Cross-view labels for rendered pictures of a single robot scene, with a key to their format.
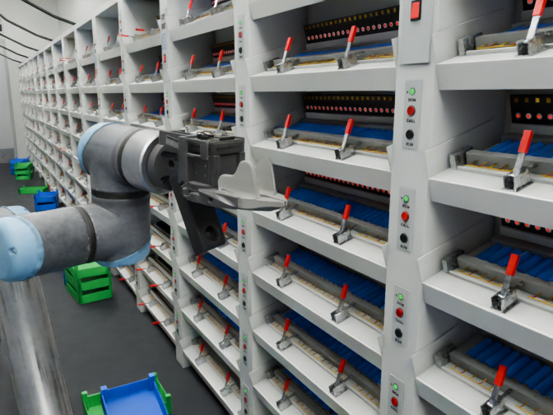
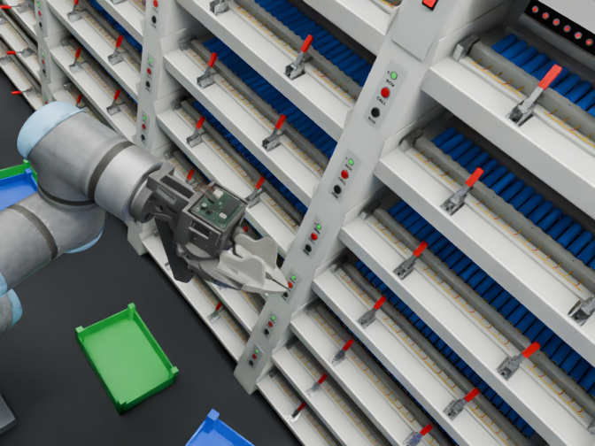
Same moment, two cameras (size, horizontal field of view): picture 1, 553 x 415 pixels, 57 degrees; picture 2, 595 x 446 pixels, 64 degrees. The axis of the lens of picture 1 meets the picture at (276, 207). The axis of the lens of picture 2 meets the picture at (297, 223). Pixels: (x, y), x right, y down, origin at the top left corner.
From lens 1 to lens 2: 49 cm
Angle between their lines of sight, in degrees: 41
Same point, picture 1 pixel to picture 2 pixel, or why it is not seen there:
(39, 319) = not seen: outside the picture
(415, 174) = (367, 149)
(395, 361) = (298, 262)
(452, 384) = (339, 290)
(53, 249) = (15, 280)
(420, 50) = (419, 43)
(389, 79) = (373, 41)
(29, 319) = not seen: outside the picture
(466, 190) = (409, 189)
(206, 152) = (217, 241)
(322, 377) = not seen: hidden behind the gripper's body
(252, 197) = (257, 285)
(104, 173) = (63, 184)
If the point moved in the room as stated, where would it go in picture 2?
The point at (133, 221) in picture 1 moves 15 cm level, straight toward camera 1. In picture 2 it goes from (94, 219) to (125, 304)
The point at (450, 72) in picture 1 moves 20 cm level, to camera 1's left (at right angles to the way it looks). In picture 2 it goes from (439, 84) to (328, 65)
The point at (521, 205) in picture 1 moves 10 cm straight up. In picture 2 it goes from (449, 227) to (480, 188)
